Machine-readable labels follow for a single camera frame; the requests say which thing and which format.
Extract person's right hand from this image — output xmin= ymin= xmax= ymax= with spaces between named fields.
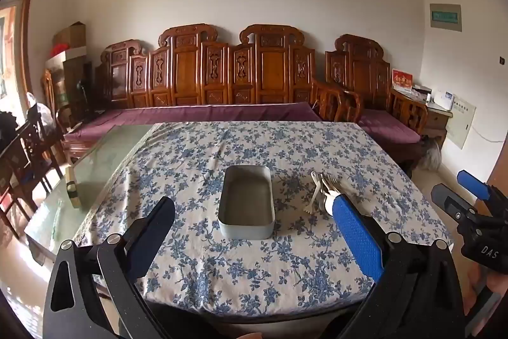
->
xmin=464 ymin=269 xmax=508 ymax=320

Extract grey fluffy object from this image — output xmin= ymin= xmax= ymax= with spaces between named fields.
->
xmin=420 ymin=138 xmax=444 ymax=170

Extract long carved wooden sofa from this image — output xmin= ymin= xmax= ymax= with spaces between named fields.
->
xmin=63 ymin=23 xmax=347 ymax=163

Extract white plastic fork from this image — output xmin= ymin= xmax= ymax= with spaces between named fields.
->
xmin=305 ymin=171 xmax=323 ymax=216

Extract purple armchair cushion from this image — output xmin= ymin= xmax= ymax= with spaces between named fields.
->
xmin=357 ymin=109 xmax=423 ymax=144

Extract clear plastic bag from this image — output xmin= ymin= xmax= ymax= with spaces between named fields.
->
xmin=26 ymin=92 xmax=55 ymax=126

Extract white electrical wall panel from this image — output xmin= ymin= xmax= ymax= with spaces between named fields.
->
xmin=444 ymin=97 xmax=477 ymax=150

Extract stack of cardboard boxes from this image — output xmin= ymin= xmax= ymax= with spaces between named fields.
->
xmin=44 ymin=45 xmax=88 ymax=70

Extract wooden door frame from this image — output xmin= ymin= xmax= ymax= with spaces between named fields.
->
xmin=0 ymin=0 xmax=42 ymax=101

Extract wooden side table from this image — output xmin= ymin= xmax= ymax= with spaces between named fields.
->
xmin=423 ymin=101 xmax=453 ymax=141

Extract brown cardboard box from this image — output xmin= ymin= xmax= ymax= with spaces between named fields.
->
xmin=53 ymin=21 xmax=87 ymax=58

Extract white plastic spoon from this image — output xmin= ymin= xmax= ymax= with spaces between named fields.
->
xmin=319 ymin=191 xmax=339 ymax=215

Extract dark cabinet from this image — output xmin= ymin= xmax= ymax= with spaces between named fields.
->
xmin=59 ymin=55 xmax=101 ymax=117

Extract carved wooden armchair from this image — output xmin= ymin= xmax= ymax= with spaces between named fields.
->
xmin=325 ymin=34 xmax=431 ymax=169

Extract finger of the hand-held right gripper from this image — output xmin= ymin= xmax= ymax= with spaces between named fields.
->
xmin=456 ymin=169 xmax=508 ymax=213
xmin=431 ymin=183 xmax=478 ymax=223

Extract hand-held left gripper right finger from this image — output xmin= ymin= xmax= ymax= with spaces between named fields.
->
xmin=331 ymin=194 xmax=466 ymax=339

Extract red card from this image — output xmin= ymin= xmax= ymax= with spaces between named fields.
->
xmin=392 ymin=69 xmax=414 ymax=89

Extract dark wooden dining chair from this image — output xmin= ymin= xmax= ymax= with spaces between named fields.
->
xmin=16 ymin=105 xmax=66 ymax=183
xmin=0 ymin=146 xmax=40 ymax=240

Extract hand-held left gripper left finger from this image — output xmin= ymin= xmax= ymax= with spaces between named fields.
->
xmin=43 ymin=197 xmax=176 ymax=339

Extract wall box with green sign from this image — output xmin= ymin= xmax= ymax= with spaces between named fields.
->
xmin=430 ymin=3 xmax=463 ymax=32

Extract small wooden box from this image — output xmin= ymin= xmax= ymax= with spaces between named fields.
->
xmin=65 ymin=164 xmax=82 ymax=209

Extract long purple sofa cushion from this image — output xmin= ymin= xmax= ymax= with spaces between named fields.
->
xmin=65 ymin=101 xmax=324 ymax=143

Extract metal fork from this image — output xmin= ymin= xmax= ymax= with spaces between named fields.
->
xmin=319 ymin=172 xmax=347 ymax=197

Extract white desk phone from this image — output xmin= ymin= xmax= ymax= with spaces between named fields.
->
xmin=431 ymin=89 xmax=455 ymax=109

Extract grey metal tray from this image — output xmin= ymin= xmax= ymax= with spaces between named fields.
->
xmin=217 ymin=165 xmax=275 ymax=240

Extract blue floral tablecloth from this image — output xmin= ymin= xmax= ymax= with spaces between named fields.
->
xmin=73 ymin=121 xmax=455 ymax=318

